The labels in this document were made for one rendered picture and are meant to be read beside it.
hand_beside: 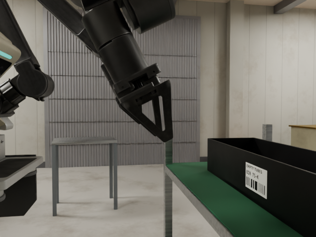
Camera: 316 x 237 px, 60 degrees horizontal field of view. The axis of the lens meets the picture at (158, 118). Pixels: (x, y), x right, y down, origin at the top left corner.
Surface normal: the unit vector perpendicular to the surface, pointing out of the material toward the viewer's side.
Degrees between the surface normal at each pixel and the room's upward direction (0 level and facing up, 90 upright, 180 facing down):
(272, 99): 90
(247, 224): 0
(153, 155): 90
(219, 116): 90
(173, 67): 90
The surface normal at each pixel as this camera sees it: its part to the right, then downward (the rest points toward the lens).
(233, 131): 0.17, 0.04
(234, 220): 0.00, -1.00
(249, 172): -0.99, 0.00
